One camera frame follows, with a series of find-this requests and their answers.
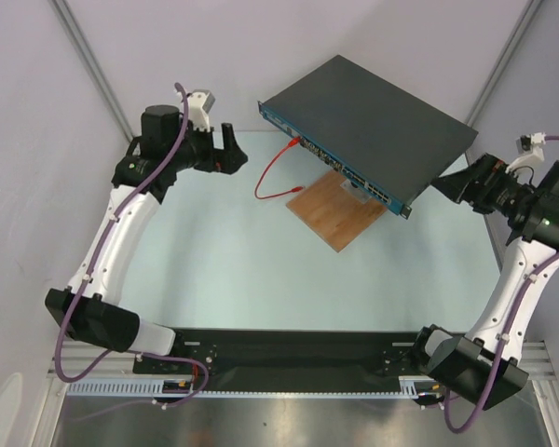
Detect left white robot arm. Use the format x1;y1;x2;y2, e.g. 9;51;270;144
45;105;248;373

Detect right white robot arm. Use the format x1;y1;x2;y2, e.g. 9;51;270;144
410;155;559;410

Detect right aluminium frame post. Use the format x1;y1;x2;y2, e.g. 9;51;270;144
465;0;544;127

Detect slotted cable duct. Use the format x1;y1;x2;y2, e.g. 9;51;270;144
67;376;443;400

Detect wooden board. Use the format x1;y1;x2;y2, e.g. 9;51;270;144
286;170;388;252

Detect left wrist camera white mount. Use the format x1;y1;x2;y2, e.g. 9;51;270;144
185;89;215;132

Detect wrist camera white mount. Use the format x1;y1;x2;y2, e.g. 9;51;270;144
506;132;546;173
185;89;215;132

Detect left aluminium frame post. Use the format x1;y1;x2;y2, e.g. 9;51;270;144
48;0;134;142

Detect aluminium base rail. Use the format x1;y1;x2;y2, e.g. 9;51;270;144
519;342;557;382

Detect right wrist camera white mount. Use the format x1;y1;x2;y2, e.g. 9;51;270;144
506;132;546;173

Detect black network switch blue front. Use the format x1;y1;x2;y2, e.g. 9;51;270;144
258;55;477;219

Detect aluminium frame post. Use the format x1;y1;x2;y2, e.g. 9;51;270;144
465;0;544;127
48;0;134;142

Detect red ethernet cable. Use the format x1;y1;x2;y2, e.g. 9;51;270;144
254;135;305;202

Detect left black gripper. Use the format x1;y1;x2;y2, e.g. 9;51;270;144
168;118;246;175

